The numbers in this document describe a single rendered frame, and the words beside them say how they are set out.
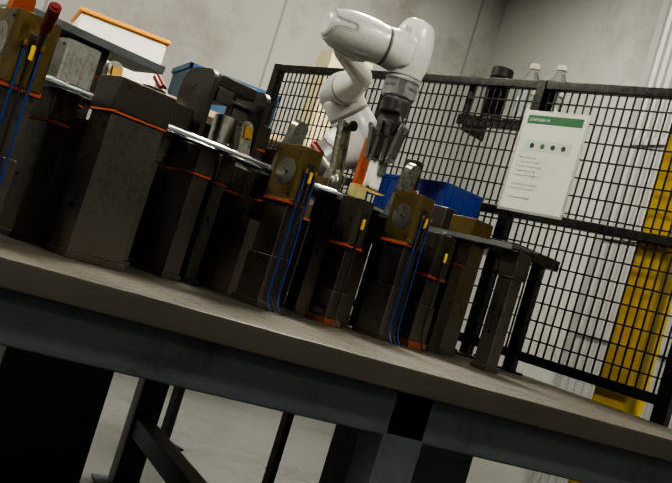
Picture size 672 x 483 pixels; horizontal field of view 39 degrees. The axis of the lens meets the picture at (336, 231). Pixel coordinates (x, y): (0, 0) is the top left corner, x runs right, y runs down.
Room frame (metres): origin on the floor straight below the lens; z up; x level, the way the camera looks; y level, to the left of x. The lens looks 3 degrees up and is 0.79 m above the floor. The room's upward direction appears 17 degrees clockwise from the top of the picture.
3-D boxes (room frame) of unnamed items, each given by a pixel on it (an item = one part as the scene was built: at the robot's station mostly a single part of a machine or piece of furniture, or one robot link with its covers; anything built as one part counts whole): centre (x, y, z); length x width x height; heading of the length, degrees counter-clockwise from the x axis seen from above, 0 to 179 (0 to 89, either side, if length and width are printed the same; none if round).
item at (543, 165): (2.69, -0.52, 1.30); 0.23 x 0.02 x 0.31; 44
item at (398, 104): (2.38, -0.05, 1.24); 0.08 x 0.07 x 0.09; 44
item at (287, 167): (1.96, 0.11, 0.87); 0.12 x 0.07 x 0.35; 44
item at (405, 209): (2.18, -0.16, 0.87); 0.12 x 0.07 x 0.35; 44
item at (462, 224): (2.47, -0.34, 0.88); 0.08 x 0.08 x 0.36; 44
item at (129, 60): (2.14, 0.68, 1.16); 0.37 x 0.14 x 0.02; 134
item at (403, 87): (2.38, -0.05, 1.31); 0.09 x 0.09 x 0.06
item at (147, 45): (4.39, 1.25, 1.52); 0.44 x 0.37 x 0.24; 114
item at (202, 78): (2.27, 0.35, 0.94); 0.18 x 0.13 x 0.49; 134
